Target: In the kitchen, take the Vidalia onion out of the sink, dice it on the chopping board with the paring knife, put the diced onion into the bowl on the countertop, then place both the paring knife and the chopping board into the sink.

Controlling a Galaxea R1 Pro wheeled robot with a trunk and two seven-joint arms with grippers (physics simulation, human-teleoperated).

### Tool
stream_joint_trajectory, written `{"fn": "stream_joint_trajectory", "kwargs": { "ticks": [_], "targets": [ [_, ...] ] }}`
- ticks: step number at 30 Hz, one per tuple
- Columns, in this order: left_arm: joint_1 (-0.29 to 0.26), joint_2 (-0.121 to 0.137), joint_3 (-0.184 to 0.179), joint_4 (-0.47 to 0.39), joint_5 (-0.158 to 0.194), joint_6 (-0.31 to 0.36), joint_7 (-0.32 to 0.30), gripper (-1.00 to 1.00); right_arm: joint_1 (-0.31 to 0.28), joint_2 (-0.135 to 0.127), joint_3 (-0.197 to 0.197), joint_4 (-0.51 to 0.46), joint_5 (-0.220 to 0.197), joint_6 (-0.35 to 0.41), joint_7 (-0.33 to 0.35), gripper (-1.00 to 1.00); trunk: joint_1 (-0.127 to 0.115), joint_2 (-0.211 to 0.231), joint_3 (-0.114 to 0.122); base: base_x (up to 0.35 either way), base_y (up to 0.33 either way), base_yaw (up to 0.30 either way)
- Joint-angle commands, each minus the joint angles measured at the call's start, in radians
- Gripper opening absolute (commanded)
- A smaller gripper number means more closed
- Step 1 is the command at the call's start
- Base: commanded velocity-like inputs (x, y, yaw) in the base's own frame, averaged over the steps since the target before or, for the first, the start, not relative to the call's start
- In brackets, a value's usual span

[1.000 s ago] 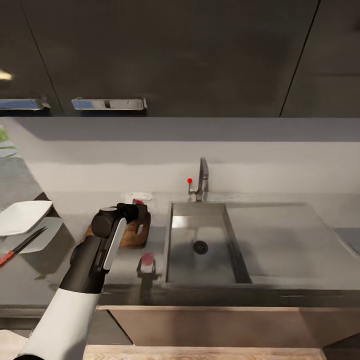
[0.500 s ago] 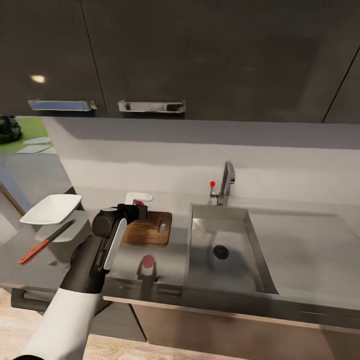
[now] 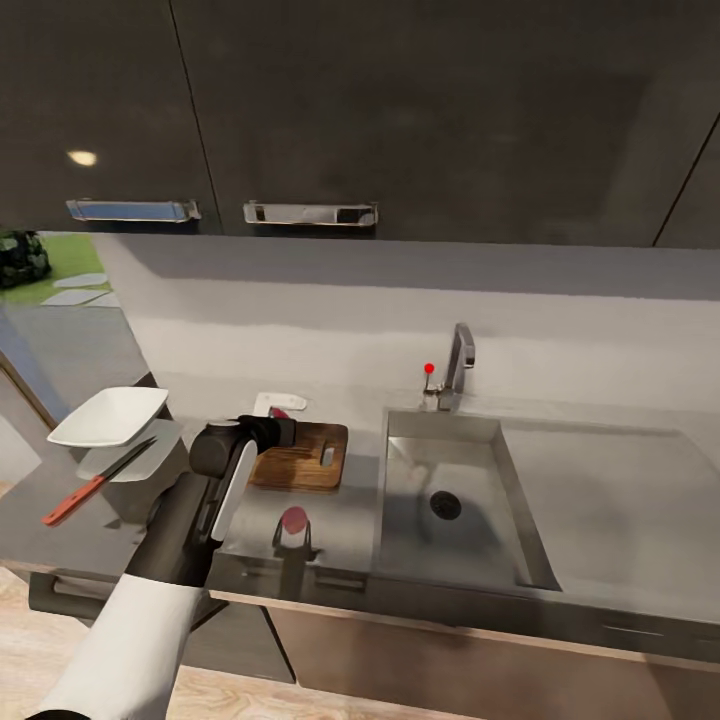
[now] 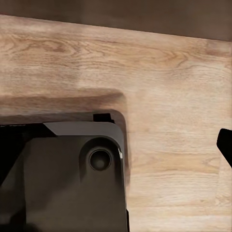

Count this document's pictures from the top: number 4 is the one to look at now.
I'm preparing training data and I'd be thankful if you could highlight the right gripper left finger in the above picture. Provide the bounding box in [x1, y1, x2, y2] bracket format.
[0, 129, 25, 187]

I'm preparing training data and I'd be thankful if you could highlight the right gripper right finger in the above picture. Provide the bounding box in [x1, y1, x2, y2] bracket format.
[217, 128, 232, 167]

